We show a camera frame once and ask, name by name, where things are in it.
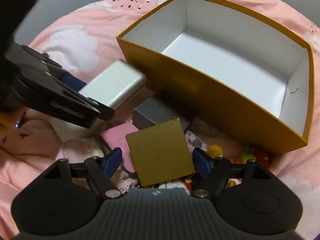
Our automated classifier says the illustrated card packet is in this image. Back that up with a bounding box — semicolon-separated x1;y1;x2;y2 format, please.
184;131;207;154

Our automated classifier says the pink cloud-print duvet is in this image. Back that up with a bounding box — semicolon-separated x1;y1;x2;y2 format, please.
1;0;319;239

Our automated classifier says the pink mini backpack pouch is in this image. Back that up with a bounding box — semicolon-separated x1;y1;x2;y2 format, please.
100;122;139;173

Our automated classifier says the orange crochet fruit toy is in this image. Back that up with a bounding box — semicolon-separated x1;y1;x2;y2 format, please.
242;147;270;168

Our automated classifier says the small gold box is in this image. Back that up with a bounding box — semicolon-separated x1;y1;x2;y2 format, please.
126;119;195;186

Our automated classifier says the white rectangular box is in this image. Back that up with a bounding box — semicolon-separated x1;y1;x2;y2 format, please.
49;59;148;138

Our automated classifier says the dark grey gift box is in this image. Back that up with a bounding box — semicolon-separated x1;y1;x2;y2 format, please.
132;93;195;132

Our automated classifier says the large orange cardboard box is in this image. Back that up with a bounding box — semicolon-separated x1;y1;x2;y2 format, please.
117;0;315;154

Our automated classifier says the white black round plush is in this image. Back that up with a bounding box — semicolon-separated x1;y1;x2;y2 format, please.
152;179;190;195

